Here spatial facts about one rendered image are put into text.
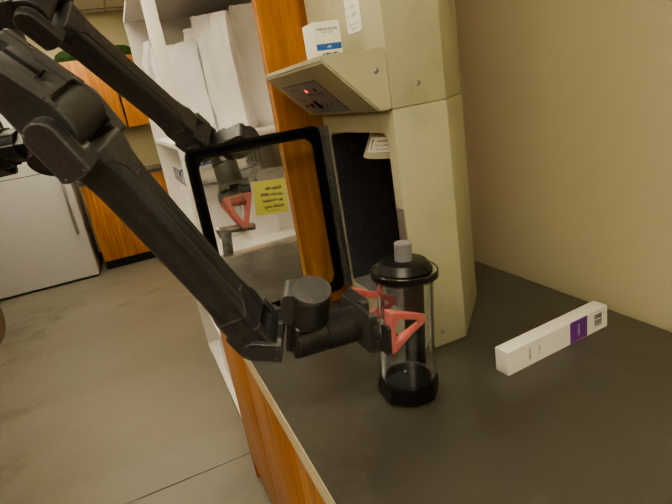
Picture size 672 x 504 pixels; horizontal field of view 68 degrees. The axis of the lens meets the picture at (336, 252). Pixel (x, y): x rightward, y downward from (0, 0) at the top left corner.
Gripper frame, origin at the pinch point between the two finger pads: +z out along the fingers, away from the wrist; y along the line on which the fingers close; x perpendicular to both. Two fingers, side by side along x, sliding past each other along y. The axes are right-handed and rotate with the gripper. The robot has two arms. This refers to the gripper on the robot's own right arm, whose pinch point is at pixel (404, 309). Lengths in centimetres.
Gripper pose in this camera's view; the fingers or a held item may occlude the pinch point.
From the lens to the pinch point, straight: 83.1
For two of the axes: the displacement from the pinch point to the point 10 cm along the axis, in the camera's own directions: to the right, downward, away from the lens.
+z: 9.1, -1.9, 3.8
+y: -4.1, -2.3, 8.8
